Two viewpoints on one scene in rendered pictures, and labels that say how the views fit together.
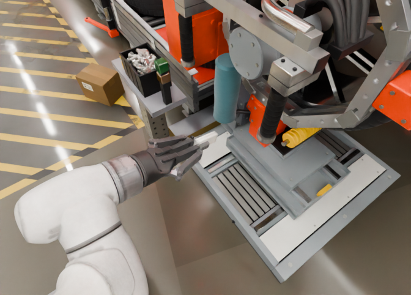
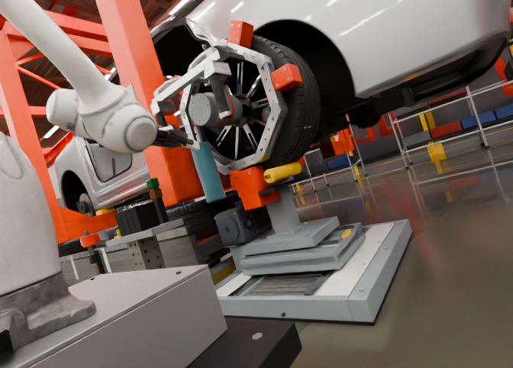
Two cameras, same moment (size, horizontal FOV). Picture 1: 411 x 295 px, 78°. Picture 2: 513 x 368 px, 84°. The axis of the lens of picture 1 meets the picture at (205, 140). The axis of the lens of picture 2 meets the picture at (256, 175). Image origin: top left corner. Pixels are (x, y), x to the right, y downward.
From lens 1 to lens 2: 0.94 m
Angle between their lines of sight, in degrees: 57
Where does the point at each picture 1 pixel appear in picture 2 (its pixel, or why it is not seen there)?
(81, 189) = not seen: hidden behind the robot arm
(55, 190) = not seen: hidden behind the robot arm
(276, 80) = (208, 69)
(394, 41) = (256, 59)
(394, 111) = (282, 80)
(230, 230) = not seen: hidden behind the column
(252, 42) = (199, 96)
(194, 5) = (163, 106)
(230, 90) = (208, 160)
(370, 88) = (267, 84)
